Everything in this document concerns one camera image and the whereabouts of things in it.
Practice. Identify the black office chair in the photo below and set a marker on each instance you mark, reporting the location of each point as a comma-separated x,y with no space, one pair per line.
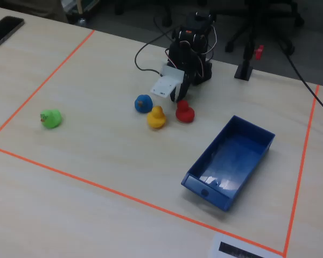
258,24

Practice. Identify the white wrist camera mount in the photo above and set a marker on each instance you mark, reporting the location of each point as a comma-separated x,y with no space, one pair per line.
167,83

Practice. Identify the white paper label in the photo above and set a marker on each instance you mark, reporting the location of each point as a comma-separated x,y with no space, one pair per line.
239,248

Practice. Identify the orange tape strip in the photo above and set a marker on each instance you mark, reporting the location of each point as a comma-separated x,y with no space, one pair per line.
40,86
301,166
137,200

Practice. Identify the black smartphone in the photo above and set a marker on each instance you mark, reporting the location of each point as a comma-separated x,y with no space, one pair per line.
4,31

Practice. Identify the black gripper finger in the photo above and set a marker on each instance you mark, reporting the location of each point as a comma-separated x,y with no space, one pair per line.
174,94
185,90

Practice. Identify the blue plastic box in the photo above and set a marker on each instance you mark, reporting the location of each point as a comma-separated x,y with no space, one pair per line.
204,192

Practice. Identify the red rubber duck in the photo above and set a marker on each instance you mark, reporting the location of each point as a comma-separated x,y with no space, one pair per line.
185,113

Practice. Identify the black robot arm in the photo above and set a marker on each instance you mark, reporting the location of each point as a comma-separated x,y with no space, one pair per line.
197,29

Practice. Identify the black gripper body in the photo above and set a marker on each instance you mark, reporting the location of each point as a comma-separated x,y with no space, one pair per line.
185,80

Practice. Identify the blue rubber duck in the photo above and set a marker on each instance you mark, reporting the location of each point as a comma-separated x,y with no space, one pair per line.
144,104

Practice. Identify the yellow rubber duck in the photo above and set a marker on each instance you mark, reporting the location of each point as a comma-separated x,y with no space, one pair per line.
156,119

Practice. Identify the green rubber duck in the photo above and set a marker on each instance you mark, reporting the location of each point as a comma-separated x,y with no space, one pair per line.
52,119

